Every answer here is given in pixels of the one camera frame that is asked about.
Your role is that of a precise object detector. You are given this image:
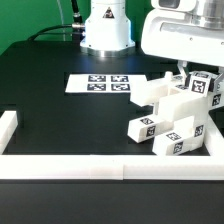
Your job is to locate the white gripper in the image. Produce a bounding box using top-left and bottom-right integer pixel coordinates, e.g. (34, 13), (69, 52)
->
(141, 0), (224, 92)

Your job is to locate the white tagged cube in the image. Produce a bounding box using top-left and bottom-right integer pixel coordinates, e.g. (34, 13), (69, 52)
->
(189, 71), (212, 97)

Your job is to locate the white chair seat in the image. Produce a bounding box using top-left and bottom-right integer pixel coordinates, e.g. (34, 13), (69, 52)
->
(153, 71), (224, 154)

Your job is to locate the white chair back frame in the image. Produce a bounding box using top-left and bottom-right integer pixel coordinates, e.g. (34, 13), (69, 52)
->
(129, 73), (224, 124)

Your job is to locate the white U-shaped fence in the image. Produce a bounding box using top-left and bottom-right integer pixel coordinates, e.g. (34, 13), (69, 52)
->
(0, 111), (224, 180)

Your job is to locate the white marker base plate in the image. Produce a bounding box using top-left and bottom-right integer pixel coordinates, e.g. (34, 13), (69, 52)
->
(65, 74), (146, 93)

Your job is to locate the black cable with connector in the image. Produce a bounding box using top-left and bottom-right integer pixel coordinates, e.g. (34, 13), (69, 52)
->
(27, 0), (86, 42)

